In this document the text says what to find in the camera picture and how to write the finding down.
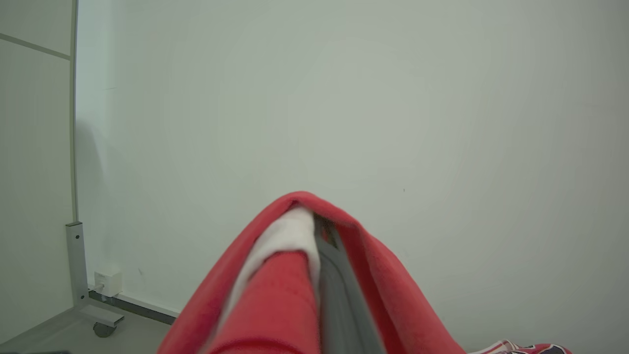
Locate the grey metal partition stand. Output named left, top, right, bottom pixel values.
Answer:
left=65, top=221, right=124, bottom=327

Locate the red clothing with white stripes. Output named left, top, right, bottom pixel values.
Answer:
left=157, top=191, right=467, bottom=354

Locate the red white navy patterned clothing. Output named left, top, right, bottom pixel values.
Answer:
left=469, top=339, right=573, bottom=354

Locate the dark grey baseboard strip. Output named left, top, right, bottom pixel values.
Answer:
left=88, top=290, right=177, bottom=325

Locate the small white wall box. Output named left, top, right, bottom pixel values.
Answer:
left=93, top=267, right=123, bottom=298

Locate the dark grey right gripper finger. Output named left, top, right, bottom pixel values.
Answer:
left=314, top=215, right=386, bottom=354

